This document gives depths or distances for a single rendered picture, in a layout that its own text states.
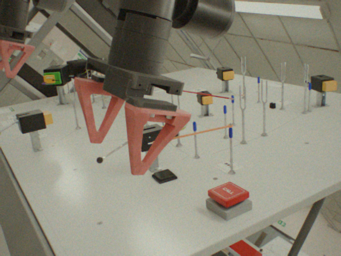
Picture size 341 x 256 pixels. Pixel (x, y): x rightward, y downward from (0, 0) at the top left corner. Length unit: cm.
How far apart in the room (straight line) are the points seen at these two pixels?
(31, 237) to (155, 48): 41
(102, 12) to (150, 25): 143
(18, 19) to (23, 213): 39
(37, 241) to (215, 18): 44
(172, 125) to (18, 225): 44
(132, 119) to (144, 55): 7
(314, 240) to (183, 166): 1190
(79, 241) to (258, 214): 29
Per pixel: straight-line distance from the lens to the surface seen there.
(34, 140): 102
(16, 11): 83
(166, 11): 38
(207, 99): 107
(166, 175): 75
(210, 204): 64
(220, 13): 42
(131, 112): 33
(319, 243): 1257
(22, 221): 72
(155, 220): 63
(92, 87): 43
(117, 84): 35
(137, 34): 37
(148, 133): 76
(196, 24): 41
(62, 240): 63
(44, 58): 807
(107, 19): 181
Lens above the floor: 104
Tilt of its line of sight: 8 degrees up
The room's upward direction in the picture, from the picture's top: 36 degrees clockwise
